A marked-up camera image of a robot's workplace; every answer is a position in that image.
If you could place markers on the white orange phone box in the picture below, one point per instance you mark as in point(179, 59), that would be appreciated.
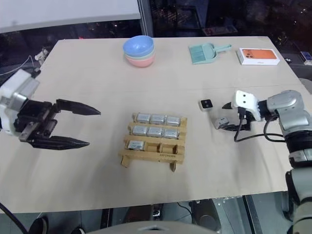
point(258, 56)

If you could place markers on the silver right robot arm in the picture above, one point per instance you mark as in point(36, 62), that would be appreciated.
point(292, 117)

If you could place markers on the grey window pillar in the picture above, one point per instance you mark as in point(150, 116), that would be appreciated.
point(147, 17)

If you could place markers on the small white plug adapter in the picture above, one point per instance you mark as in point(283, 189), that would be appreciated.
point(41, 54)

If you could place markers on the green plastic bowl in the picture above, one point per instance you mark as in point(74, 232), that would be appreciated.
point(150, 56)

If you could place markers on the blue plastic bowl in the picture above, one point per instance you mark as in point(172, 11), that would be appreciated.
point(138, 45)

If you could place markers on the teal small brush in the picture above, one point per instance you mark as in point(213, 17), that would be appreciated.
point(197, 54)

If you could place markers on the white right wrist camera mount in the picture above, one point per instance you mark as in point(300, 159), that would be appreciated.
point(246, 100)

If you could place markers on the teal plastic dustpan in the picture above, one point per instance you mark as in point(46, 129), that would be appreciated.
point(209, 52)

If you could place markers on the black shoe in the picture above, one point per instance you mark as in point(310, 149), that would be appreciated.
point(39, 225)

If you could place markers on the wooden tray rack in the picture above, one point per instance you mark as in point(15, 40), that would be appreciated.
point(153, 156)

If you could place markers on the small camera black face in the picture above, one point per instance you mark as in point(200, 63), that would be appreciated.
point(206, 104)

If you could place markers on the pink plastic bowl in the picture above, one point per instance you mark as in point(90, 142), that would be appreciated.
point(141, 63)

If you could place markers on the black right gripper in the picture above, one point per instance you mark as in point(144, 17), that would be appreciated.
point(245, 118)

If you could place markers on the small blue box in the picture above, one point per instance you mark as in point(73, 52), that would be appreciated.
point(306, 56)

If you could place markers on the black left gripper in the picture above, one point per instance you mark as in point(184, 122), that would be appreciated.
point(36, 117)

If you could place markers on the silver robot torso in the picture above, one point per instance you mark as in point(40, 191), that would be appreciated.
point(156, 228)

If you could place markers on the white roller blind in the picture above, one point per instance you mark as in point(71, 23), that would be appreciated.
point(61, 12)

